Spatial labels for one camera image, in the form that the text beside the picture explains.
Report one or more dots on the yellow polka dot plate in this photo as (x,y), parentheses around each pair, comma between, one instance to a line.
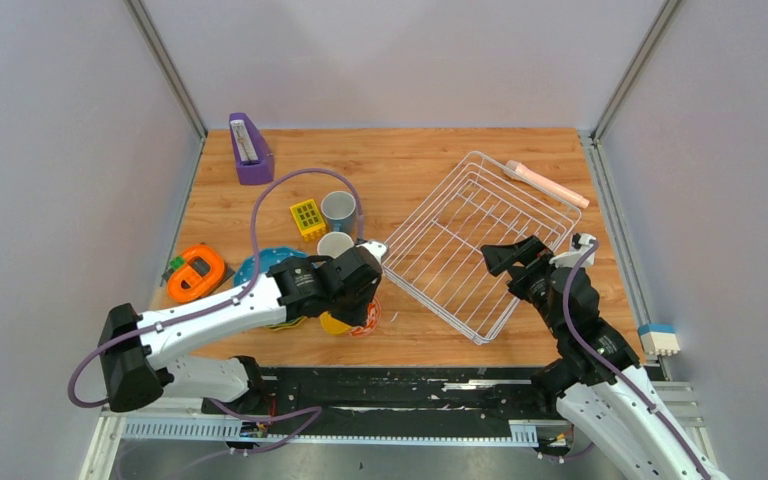
(287,325)

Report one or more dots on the white red patterned bowl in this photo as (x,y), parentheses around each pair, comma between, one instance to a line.
(372,320)

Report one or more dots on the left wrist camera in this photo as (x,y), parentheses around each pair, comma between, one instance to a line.
(377,249)

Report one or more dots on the yellow ribbed bowl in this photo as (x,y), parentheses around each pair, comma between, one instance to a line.
(333,326)

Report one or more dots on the white blue toy block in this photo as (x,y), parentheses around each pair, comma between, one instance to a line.
(659,339)

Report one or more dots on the blue ceramic mug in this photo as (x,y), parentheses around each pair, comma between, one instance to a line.
(339,211)

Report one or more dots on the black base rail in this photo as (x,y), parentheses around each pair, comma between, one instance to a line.
(422,404)

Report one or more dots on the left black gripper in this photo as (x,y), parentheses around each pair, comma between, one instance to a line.
(358,317)

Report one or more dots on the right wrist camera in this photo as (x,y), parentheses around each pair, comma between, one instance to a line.
(580,246)

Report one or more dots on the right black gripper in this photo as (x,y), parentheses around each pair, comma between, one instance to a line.
(500,258)

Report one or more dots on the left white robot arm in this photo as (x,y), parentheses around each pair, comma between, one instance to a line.
(148,355)

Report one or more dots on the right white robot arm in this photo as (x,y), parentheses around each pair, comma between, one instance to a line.
(598,383)

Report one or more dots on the pink white rack handle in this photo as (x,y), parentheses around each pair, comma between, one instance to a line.
(518,171)

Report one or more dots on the pink ceramic mug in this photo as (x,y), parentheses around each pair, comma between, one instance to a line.
(335,243)

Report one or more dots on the orange tape measure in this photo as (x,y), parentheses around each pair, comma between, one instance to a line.
(194,274)

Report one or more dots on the yellow toy block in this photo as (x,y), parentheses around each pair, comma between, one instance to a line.
(308,220)

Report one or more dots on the white wire dish rack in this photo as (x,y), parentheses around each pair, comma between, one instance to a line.
(434,254)

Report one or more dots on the purple metronome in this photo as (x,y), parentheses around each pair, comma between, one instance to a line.
(254,161)

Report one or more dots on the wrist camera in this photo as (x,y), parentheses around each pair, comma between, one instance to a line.
(377,249)
(580,246)

